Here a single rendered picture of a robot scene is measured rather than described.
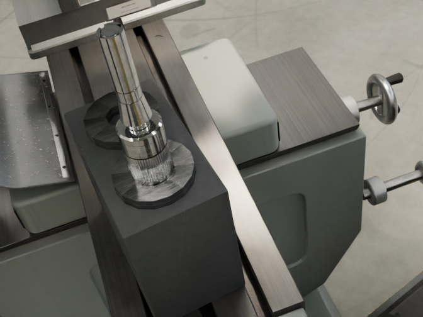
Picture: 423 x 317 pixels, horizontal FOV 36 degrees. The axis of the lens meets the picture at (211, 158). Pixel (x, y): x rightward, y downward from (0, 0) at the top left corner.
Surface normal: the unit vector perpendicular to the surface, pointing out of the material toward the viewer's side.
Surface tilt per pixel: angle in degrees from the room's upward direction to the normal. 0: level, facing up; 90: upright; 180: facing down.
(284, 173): 90
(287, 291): 0
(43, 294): 90
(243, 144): 90
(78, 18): 90
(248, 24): 0
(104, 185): 0
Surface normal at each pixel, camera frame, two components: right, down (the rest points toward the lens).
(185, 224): 0.43, 0.62
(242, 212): -0.14, -0.67
